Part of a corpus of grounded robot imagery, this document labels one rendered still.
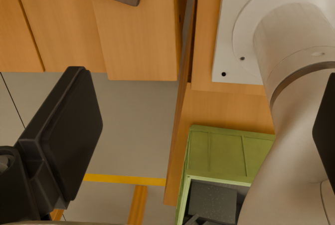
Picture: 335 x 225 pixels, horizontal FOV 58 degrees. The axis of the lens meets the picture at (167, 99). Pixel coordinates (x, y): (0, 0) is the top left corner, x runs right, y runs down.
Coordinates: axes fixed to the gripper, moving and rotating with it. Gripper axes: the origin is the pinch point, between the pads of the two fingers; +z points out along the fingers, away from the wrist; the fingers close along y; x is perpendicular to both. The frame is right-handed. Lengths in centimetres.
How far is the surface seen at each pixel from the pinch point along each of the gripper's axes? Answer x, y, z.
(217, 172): -48, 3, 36
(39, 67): -24, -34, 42
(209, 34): -18.3, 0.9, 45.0
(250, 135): -48, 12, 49
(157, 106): -105, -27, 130
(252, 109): -41, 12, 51
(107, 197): -201, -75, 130
